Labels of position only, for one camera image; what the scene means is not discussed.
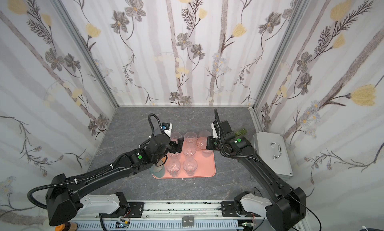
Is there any small pink glass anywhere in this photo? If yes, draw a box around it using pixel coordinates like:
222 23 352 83
197 130 211 150

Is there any pink plastic tray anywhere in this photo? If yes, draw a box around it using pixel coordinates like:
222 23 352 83
156 144 216 179

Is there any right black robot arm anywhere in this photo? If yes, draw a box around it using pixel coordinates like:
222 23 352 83
207 119 309 231

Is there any grey metal case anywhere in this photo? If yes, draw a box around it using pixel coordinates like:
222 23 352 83
254 132 293 181

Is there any aluminium mounting rail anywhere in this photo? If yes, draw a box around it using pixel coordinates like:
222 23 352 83
70 200 273 231

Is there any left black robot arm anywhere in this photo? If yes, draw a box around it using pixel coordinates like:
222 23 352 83
27 134 184 227

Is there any orange black bottle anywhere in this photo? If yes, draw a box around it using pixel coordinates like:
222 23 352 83
55 222 78 231

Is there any frosted dotted clear cup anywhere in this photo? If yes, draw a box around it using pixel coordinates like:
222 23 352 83
182 143 197 158

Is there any clear faceted glass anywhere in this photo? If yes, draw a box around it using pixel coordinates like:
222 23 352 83
167 153 181 160
167 160 181 177
171 132 183 141

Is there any small green object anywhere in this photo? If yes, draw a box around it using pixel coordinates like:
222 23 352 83
235 128 248 136

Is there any tall teal plastic cup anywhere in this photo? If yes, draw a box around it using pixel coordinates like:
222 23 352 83
150 165 165 179

